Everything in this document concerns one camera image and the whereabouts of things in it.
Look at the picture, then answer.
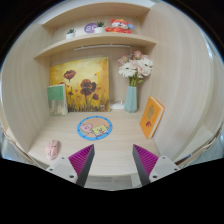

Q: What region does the green book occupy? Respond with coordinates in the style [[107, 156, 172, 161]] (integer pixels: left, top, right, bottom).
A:
[[47, 84, 68, 116]]

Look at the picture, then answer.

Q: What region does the small potted plant left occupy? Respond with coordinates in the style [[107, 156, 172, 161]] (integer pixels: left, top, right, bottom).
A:
[[66, 29, 76, 39]]

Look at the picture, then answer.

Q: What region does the pink white flower bouquet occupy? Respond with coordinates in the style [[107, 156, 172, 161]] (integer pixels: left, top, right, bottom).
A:
[[118, 50, 153, 87]]

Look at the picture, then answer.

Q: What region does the small potted plant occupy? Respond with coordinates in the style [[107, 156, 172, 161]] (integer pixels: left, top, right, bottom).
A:
[[94, 21, 106, 33], [66, 29, 76, 39]]

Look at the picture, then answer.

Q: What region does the small potted plant right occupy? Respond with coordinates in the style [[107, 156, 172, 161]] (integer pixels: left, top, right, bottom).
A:
[[94, 21, 106, 33]]

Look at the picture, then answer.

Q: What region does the lower wooden shelf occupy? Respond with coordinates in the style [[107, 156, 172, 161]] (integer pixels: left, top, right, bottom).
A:
[[35, 33, 157, 59]]

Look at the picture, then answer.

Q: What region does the white light bar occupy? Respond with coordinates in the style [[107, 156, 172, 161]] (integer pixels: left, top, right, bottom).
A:
[[74, 44, 132, 51]]

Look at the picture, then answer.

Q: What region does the red plush toy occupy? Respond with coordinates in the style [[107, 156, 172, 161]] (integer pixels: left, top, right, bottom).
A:
[[105, 19, 134, 34]]

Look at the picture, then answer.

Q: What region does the wooden shelf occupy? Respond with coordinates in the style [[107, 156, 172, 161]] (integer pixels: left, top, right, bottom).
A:
[[35, 33, 157, 59], [43, 2, 150, 28]]

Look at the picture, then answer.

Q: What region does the poppy flower canvas painting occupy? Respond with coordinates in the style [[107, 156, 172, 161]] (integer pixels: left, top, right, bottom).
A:
[[50, 57, 110, 112]]

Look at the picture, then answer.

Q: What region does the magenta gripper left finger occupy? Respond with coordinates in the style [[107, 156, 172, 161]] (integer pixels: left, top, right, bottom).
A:
[[47, 144, 95, 187]]

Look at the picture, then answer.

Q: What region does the upper wooden shelf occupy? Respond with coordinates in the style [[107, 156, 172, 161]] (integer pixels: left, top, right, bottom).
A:
[[43, 2, 150, 28]]

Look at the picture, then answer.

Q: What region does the white power strip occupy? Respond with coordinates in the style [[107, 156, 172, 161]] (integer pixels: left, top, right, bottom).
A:
[[110, 99, 124, 110]]

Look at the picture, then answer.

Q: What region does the pink computer mouse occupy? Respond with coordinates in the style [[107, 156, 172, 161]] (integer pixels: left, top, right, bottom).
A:
[[45, 140, 59, 160]]

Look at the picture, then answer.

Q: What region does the orange book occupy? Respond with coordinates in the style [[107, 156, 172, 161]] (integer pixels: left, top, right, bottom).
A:
[[140, 96, 165, 138]]

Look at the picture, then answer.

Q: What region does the round cartoon pig mousepad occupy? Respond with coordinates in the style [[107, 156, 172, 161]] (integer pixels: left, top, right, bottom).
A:
[[77, 116, 113, 141]]

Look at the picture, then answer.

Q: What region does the purple round sign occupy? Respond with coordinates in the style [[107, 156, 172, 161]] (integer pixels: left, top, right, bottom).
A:
[[84, 23, 96, 34]]

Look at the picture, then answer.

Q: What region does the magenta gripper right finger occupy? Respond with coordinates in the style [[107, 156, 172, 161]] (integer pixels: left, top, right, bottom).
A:
[[132, 144, 180, 186]]

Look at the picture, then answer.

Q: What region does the light blue vase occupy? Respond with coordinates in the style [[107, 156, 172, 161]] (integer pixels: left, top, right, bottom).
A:
[[124, 86, 137, 113]]

